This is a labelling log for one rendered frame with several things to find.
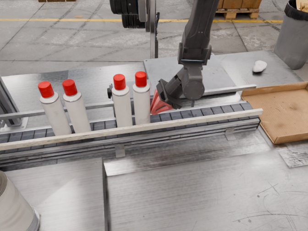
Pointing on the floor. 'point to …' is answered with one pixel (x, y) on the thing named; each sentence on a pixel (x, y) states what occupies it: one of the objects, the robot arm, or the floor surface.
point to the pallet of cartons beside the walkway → (239, 8)
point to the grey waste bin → (293, 42)
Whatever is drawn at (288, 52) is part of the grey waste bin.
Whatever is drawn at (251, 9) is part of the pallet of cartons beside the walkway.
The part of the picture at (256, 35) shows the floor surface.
